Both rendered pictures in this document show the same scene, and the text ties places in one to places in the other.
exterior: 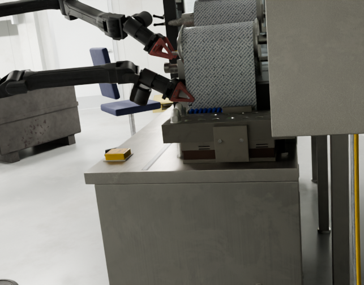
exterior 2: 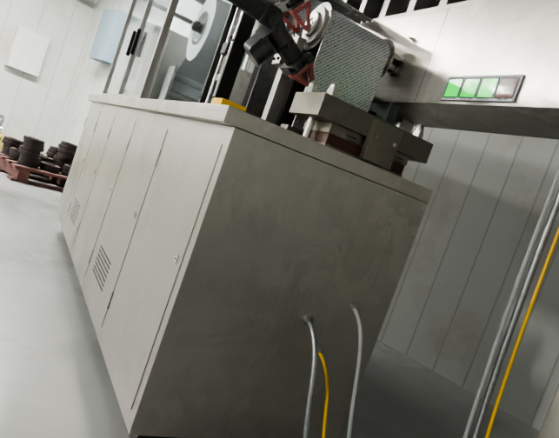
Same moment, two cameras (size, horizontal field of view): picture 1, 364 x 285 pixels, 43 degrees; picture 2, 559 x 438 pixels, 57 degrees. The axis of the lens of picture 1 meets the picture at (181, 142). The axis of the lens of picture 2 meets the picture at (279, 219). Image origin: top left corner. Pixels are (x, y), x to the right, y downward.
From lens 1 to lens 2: 120 cm
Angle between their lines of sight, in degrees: 44
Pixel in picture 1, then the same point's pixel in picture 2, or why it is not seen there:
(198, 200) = (341, 192)
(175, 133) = (335, 109)
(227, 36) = (369, 40)
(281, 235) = (394, 255)
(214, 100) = not seen: hidden behind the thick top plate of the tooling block
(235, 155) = (382, 157)
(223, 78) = (349, 80)
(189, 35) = (336, 16)
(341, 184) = not seen: hidden behind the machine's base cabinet
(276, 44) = not seen: outside the picture
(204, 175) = (359, 166)
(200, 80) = (329, 69)
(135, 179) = (288, 141)
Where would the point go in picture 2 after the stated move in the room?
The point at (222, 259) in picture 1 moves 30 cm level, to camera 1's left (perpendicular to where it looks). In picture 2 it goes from (333, 268) to (249, 251)
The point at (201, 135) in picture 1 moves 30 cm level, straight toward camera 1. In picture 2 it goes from (356, 123) to (454, 142)
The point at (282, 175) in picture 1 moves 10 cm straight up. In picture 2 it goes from (420, 192) to (433, 158)
